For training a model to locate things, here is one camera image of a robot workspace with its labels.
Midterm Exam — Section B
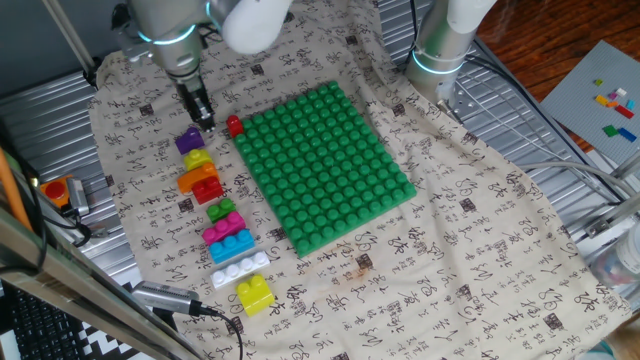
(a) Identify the lime one-stud block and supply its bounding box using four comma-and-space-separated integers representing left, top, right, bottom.
183, 148, 214, 172

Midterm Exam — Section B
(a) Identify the beige calligraphy print cloth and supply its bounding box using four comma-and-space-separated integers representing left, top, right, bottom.
87, 0, 632, 360

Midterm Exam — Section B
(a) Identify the black cable bundle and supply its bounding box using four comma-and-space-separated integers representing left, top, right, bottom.
0, 164, 94, 277

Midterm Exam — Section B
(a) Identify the black white patterned mat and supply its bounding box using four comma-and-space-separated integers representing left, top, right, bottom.
74, 319, 149, 360

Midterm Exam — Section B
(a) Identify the orange long one-stud block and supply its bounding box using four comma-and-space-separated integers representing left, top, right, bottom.
176, 162, 221, 195

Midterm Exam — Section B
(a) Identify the aluminium frame bar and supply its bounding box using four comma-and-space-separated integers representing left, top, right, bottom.
0, 207, 201, 360

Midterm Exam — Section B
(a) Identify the orange emergency stop button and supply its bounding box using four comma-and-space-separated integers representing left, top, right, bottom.
38, 174, 76, 210

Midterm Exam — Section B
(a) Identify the blue three-stud block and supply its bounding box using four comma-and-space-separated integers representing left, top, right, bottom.
207, 228, 256, 265

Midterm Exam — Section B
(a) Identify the green studded baseplate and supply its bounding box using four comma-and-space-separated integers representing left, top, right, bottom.
232, 79, 418, 259

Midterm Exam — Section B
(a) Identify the silver camera on stand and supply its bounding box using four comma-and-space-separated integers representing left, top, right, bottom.
130, 279, 204, 317

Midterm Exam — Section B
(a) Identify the purple one-stud block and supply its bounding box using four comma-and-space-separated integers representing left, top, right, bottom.
174, 126, 206, 155

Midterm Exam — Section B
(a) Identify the grey tripod rod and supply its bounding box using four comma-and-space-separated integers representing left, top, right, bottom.
42, 0, 101, 76

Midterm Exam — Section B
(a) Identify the silver ribbed camera box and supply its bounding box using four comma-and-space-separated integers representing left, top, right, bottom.
65, 177, 91, 217

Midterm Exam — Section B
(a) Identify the small red one-stud block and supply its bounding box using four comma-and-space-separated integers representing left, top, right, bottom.
225, 114, 245, 139

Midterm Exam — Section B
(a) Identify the magenta three-stud block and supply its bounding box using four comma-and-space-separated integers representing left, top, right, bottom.
201, 210, 247, 246

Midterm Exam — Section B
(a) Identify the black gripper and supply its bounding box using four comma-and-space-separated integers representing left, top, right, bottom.
172, 78, 217, 134

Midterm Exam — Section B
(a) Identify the black camera cable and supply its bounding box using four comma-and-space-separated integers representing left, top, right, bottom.
197, 304, 245, 360

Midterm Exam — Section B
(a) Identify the clear plastic container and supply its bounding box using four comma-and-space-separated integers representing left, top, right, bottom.
589, 222, 640, 301

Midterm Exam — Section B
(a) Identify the black base cable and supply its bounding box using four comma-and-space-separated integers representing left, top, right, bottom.
407, 0, 627, 205

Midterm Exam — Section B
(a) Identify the red two-stud block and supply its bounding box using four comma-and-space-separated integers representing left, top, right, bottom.
191, 175, 225, 206

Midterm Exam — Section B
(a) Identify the aluminium bracket profile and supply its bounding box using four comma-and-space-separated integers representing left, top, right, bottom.
583, 192, 640, 239

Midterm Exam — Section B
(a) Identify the grey small-stud baseplate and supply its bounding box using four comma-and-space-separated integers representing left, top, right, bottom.
540, 39, 640, 166

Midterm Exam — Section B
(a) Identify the grey cable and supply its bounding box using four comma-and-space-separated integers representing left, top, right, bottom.
467, 54, 640, 197

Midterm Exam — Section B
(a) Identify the yellow tall two-stud block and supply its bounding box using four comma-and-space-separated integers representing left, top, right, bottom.
235, 273, 277, 318

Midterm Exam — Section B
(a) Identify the black keyboard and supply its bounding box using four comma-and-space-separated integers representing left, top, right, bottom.
0, 282, 84, 360

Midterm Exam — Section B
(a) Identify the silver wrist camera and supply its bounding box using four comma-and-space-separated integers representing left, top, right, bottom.
110, 4, 154, 64

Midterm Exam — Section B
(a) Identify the green two-stud block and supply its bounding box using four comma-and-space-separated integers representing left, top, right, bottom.
206, 197, 237, 224

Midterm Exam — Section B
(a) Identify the orange pole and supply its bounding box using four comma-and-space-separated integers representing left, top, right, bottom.
0, 147, 34, 232

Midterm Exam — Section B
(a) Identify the white four-stud block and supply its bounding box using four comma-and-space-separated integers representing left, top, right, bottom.
209, 250, 271, 290

